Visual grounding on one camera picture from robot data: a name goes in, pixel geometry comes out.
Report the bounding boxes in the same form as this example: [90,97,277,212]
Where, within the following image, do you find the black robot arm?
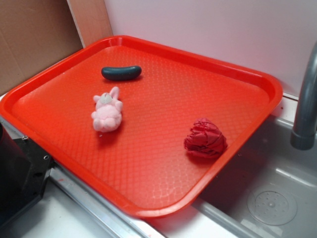
[0,125,53,227]

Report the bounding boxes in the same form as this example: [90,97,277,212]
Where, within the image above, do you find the pink plush bunny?
[91,86,123,133]

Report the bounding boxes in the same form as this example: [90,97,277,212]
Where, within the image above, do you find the red plastic tray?
[0,36,283,218]

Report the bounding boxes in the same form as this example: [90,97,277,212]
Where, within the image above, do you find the crumpled red cloth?
[184,118,228,159]

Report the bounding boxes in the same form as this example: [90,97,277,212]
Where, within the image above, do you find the dark green toy pickle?
[101,65,142,81]

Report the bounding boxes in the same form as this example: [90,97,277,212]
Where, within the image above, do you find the grey toy sink basin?
[146,114,317,238]

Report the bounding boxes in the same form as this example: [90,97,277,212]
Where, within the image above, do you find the grey faucet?
[290,45,317,150]

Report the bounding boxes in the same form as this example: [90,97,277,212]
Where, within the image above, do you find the brown cardboard panel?
[0,0,112,95]

